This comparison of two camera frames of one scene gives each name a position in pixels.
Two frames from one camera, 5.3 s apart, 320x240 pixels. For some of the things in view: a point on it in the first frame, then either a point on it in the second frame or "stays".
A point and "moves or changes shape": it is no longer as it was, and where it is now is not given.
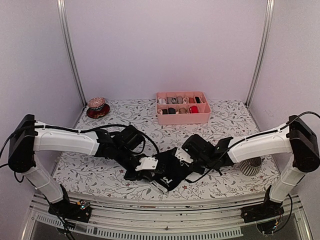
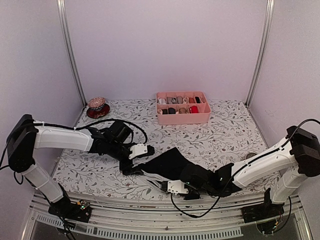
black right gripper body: [203, 165] to [208, 190]
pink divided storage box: [182, 107] stays
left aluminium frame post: [68, 38] stays
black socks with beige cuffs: [198, 100] stays
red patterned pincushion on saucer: [97, 107] stays
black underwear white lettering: [173, 171] moves or changes shape
